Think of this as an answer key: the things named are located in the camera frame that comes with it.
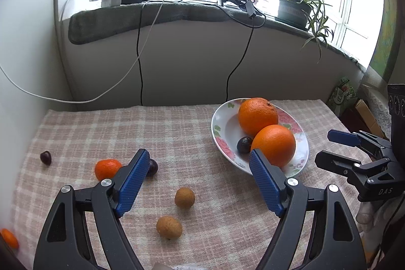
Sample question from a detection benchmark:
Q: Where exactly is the black cable right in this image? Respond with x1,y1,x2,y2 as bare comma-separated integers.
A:
176,0,267,102

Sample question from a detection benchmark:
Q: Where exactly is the black cable left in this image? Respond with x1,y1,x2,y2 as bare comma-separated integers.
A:
135,1,150,107

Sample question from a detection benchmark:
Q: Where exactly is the small dark cherry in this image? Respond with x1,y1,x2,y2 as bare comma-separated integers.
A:
40,151,52,166

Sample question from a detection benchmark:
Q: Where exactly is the medium mandarin orange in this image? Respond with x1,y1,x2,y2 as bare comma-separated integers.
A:
94,159,122,182

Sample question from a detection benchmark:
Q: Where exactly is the black cable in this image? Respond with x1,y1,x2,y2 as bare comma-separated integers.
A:
135,1,150,107
176,0,267,102

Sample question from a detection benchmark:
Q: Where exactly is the front large orange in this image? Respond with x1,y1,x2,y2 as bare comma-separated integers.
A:
251,125,296,168

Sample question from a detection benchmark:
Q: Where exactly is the brown round fruit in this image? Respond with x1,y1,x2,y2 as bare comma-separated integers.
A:
174,187,196,209
156,216,183,240

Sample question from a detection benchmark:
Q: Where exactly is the green printed bag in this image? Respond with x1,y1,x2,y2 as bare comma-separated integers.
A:
326,77,358,116

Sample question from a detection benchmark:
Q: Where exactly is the white cable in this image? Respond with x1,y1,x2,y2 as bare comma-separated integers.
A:
0,0,166,104

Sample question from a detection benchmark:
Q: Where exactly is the large orange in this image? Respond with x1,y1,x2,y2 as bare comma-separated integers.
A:
238,97,279,136
251,125,296,168

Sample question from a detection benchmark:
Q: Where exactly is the cardboard box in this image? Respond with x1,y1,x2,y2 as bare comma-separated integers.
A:
355,99,386,138

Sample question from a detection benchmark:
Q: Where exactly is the small kumquat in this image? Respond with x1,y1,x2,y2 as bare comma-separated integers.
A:
1,228,19,250

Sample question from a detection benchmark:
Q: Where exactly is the dark plum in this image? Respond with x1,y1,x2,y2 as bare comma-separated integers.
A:
237,136,253,154
146,159,158,177

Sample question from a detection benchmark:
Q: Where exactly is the back large orange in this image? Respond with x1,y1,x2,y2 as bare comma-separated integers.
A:
238,97,279,136

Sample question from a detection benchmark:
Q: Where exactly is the black clip on sill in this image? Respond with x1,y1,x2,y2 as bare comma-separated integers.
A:
219,0,257,18

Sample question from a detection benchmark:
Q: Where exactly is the white gloved right hand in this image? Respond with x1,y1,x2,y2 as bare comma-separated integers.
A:
356,197,404,269

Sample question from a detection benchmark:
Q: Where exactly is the pink plaid tablecloth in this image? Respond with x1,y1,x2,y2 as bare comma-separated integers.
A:
9,98,374,270

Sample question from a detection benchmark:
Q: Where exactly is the potted spider plant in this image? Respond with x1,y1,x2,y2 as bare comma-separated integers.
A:
277,0,334,62

